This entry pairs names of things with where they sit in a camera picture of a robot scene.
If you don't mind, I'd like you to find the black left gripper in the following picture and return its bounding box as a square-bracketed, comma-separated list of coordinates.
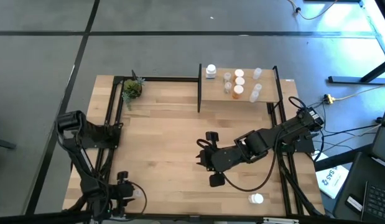
[113, 182, 136, 218]

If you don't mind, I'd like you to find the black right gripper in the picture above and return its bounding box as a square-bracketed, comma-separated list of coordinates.
[195, 145, 243, 188]

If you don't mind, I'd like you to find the white bottle with printed label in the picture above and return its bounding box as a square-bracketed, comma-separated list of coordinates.
[205, 63, 217, 80]

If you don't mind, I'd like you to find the wooden shelf board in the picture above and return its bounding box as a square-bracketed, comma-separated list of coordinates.
[200, 67, 281, 103]

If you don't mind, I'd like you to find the black rig front bar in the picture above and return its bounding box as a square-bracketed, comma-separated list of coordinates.
[0, 210, 385, 224]

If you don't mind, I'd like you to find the white Melatonin bottle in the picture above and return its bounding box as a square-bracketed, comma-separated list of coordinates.
[248, 193, 264, 205]

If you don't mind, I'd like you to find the potted succulent plant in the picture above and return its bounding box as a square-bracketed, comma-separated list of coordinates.
[122, 68, 147, 111]

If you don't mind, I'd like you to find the white printed booklet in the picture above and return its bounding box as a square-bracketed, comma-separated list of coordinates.
[315, 151, 350, 200]

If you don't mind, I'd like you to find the black desk crossbar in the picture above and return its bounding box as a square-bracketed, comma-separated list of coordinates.
[315, 146, 375, 172]

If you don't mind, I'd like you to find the black floor stand foot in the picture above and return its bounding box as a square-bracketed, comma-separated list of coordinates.
[0, 136, 17, 151]

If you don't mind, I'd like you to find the black side desk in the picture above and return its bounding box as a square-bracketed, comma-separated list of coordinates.
[332, 151, 385, 222]

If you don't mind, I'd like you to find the black desk leg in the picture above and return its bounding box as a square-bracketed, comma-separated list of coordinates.
[328, 57, 385, 85]

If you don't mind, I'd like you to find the black keyboard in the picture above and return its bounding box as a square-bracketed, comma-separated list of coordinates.
[361, 181, 385, 223]

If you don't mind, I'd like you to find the dark grey monitor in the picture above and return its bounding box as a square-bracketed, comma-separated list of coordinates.
[371, 98, 385, 166]

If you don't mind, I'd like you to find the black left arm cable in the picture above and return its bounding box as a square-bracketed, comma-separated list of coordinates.
[129, 181, 149, 218]

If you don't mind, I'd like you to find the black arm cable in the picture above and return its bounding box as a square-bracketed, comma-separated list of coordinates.
[197, 96, 308, 192]
[129, 181, 149, 218]

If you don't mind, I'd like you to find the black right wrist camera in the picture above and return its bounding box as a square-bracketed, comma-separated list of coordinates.
[205, 131, 220, 150]

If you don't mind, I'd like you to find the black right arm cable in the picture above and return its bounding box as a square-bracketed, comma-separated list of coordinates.
[197, 96, 308, 192]

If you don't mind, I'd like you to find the black shelf post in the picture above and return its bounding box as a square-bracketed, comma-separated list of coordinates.
[272, 65, 286, 111]
[197, 63, 203, 113]

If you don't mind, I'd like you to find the silver camera bracket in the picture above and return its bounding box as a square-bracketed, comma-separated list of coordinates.
[262, 217, 300, 224]

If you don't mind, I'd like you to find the black table frame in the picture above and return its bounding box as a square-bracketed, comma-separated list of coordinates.
[67, 75, 325, 217]

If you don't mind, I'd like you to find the black floor cable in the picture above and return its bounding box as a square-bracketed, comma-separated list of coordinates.
[304, 99, 383, 162]

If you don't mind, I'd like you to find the thin cream cable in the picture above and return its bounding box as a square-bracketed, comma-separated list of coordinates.
[333, 83, 385, 102]

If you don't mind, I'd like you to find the tan cable with black plug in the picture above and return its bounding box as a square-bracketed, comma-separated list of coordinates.
[287, 0, 339, 21]

